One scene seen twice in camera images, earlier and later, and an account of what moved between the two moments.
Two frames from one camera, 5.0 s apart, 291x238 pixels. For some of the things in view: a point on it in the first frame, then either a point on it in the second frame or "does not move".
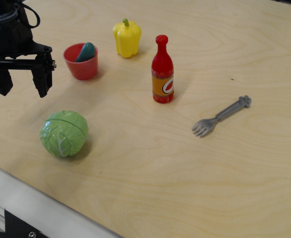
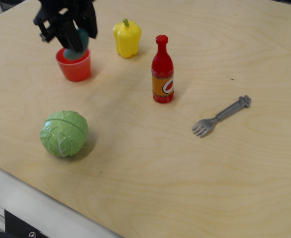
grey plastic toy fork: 203,127 does not move
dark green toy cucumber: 87,51 -> 84,39
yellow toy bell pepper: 127,36 does not move
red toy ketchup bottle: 162,73 does not move
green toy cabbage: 64,133 does not move
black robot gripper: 10,46 -> 52,13
